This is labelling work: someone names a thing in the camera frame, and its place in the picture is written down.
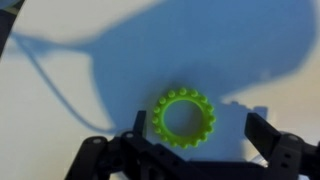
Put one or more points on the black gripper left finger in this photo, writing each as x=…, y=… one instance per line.
x=110, y=155

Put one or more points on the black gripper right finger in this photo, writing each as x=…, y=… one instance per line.
x=276, y=146

